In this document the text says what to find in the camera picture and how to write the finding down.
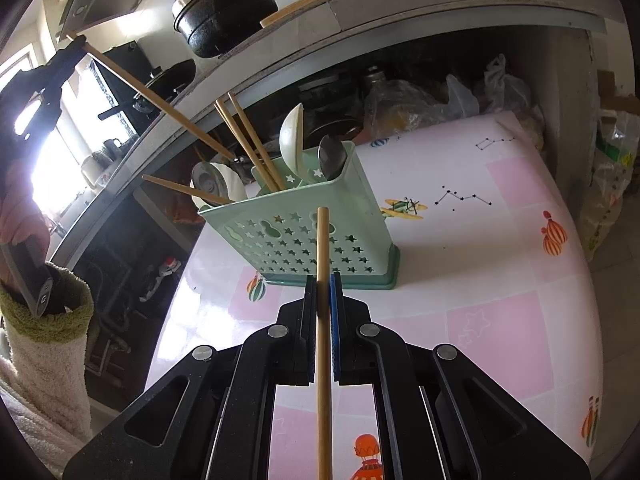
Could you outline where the green plastic utensil holder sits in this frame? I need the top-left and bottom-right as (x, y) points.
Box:
(197, 141), (401, 291)

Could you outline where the large black pot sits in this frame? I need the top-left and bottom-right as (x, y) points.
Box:
(172, 0), (280, 59)

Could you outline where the wooden chopstick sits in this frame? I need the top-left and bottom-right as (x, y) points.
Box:
(227, 91), (288, 192)
(214, 99), (281, 193)
(142, 174), (235, 207)
(316, 206), (335, 480)
(66, 32), (236, 161)

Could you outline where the person's left hand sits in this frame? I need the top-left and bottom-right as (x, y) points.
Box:
(0, 160), (51, 251)

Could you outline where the green printed plastic bag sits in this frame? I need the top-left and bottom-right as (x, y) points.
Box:
(580, 110), (640, 261)

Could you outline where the crumpled clear plastic bag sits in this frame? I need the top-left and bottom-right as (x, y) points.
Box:
(364, 79), (481, 143)

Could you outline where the white mug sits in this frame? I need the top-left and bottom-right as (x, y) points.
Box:
(80, 152), (108, 188)

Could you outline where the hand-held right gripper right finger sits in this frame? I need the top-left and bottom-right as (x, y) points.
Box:
(329, 272), (591, 480)

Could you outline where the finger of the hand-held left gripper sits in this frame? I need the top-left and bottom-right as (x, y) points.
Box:
(0, 59), (76, 166)
(0, 41), (88, 92)

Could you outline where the metal spoon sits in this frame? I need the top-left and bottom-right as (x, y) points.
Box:
(191, 162), (230, 201)
(318, 134), (351, 182)

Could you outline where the window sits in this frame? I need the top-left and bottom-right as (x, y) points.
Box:
(15, 55), (126, 221)

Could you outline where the white ceramic spoon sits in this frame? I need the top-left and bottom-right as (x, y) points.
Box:
(192, 160), (248, 209)
(279, 102), (308, 185)

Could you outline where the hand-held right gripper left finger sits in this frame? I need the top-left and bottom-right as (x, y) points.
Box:
(62, 274), (321, 480)

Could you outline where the black wok with lid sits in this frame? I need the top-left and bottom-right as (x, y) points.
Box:
(97, 59), (197, 121)

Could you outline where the concrete kitchen counter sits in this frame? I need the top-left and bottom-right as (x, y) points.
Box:
(47, 0), (608, 271)

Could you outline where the white plastic bag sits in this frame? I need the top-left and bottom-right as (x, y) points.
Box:
(482, 54), (533, 116)

